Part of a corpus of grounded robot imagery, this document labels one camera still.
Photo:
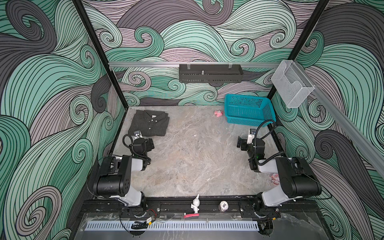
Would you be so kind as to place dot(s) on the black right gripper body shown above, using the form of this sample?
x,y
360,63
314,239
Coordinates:
x,y
245,147

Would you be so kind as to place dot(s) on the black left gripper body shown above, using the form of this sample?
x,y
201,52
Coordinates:
x,y
148,145

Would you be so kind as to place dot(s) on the dark grey pinstriped shirt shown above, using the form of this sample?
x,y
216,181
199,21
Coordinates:
x,y
149,123

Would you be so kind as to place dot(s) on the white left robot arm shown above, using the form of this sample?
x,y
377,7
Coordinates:
x,y
115,173

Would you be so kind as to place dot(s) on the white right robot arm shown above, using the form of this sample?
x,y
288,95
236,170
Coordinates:
x,y
296,178

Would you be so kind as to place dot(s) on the pink cartoon sticker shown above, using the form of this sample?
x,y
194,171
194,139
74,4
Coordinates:
x,y
275,179

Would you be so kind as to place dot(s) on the teal plastic basket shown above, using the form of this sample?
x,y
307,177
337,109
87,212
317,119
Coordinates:
x,y
248,110

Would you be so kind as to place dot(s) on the small pink toy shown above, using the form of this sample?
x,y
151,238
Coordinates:
x,y
218,113

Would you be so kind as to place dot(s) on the white figurine on pink base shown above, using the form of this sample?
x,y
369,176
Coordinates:
x,y
195,207

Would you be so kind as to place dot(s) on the black perforated metal shelf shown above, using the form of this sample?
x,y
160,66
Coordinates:
x,y
212,74

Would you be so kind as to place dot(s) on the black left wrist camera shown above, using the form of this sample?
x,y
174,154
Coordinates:
x,y
137,135

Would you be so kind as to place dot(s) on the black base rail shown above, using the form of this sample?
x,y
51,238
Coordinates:
x,y
162,208

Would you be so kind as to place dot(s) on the clear plastic wall holder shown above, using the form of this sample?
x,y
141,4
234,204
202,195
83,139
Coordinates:
x,y
292,83

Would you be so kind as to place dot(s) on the white slotted cable duct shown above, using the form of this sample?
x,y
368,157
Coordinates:
x,y
248,226

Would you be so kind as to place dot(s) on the aluminium rail back wall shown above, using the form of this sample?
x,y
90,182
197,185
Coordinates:
x,y
141,64

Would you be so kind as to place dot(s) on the aluminium rail wall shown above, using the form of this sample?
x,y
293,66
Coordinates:
x,y
141,64
356,103

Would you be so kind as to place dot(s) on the aluminium rail right wall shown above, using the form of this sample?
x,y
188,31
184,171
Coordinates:
x,y
356,103

